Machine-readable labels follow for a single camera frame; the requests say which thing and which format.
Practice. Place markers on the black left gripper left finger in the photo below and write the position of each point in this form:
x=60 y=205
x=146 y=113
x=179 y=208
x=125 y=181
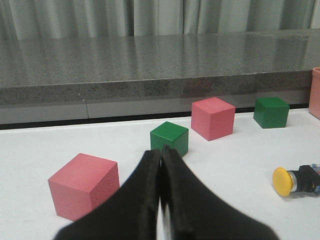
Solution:
x=130 y=214

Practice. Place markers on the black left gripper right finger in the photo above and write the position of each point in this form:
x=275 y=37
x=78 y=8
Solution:
x=192 y=212

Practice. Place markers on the yellow push button switch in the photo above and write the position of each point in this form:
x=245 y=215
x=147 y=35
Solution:
x=305 y=179

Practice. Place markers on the pink cube near left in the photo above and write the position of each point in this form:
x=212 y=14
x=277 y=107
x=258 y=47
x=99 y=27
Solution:
x=83 y=184

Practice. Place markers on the pink cube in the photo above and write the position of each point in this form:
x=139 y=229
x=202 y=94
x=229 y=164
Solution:
x=212 y=118
x=83 y=184

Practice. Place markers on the green cube left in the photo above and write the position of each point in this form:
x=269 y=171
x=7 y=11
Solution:
x=171 y=134

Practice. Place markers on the green cube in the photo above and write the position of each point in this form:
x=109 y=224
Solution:
x=271 y=112
x=171 y=134

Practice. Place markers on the pink cube middle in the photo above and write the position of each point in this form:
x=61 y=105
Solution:
x=212 y=118

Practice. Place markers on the green cube right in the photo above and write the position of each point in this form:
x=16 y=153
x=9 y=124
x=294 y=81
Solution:
x=271 y=112

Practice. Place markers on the grey stone counter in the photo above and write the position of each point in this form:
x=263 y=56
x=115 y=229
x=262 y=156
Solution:
x=45 y=80

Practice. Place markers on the pink plastic bin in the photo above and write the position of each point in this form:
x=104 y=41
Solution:
x=314 y=100

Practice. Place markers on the grey curtain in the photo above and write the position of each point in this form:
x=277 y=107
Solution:
x=56 y=19

